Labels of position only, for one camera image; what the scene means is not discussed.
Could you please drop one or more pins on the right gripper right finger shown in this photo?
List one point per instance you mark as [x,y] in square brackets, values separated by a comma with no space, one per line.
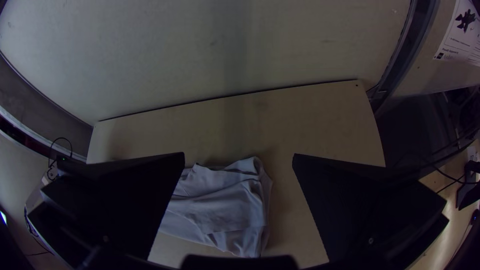
[360,210]

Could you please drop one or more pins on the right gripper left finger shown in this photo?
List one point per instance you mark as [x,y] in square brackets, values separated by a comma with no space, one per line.
[120,202]

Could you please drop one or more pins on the light grey t-shirt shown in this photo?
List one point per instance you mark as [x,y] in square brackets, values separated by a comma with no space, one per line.
[221,206]

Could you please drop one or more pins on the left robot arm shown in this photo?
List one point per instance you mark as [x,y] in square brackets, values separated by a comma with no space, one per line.
[34,202]

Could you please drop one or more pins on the pale wooden side table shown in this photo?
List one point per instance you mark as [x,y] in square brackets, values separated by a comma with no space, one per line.
[446,240]

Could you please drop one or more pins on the black desk device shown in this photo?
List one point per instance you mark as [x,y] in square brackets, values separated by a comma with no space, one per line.
[468,187]

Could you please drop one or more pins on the white printed wall poster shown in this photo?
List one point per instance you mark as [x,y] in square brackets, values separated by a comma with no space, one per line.
[459,33]

